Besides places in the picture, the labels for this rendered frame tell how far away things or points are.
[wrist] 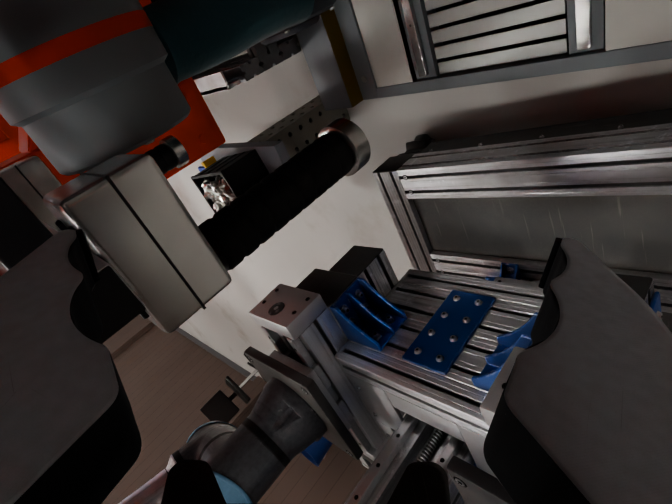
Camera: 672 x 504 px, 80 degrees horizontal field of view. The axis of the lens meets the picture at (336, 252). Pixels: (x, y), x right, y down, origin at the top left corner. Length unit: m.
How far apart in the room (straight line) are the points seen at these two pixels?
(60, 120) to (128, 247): 0.17
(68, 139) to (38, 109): 0.03
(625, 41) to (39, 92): 0.88
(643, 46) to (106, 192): 0.88
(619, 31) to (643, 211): 0.32
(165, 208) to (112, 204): 0.03
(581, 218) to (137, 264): 0.88
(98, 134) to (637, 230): 0.89
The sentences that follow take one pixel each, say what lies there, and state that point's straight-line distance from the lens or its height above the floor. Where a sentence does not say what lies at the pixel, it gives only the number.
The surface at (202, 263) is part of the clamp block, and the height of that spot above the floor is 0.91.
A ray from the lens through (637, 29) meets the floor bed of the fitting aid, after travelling 0.95.
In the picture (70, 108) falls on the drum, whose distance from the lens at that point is 0.37.
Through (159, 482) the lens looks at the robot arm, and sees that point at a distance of 0.95.
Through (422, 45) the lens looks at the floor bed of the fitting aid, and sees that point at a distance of 1.12.
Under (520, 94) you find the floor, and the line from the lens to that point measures 1.13.
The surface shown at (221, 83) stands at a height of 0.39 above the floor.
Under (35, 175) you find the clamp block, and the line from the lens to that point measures 0.56.
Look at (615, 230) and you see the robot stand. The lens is 0.98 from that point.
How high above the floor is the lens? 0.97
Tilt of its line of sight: 28 degrees down
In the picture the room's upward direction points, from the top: 134 degrees counter-clockwise
